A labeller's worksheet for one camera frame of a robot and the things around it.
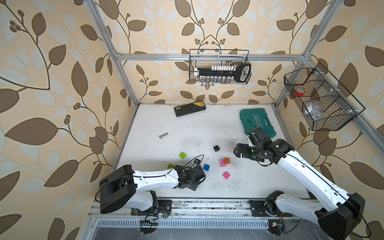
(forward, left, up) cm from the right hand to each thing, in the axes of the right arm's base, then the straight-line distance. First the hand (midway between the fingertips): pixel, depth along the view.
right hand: (241, 153), depth 78 cm
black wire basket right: (+14, -41, +19) cm, 47 cm away
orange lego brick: (0, +7, -9) cm, 11 cm away
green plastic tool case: (+32, -16, -10) cm, 37 cm away
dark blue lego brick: (-2, +18, -13) cm, 23 cm away
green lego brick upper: (+6, +33, -13) cm, 36 cm away
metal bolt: (+22, +49, -14) cm, 55 cm away
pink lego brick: (0, +9, -12) cm, 15 cm away
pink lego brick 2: (-7, +7, -14) cm, 17 cm away
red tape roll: (+26, -34, +18) cm, 46 cm away
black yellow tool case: (+46, +29, -12) cm, 56 cm away
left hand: (-9, +26, -13) cm, 31 cm away
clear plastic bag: (+11, -33, +19) cm, 40 cm away
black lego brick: (+11, +11, -14) cm, 21 cm away
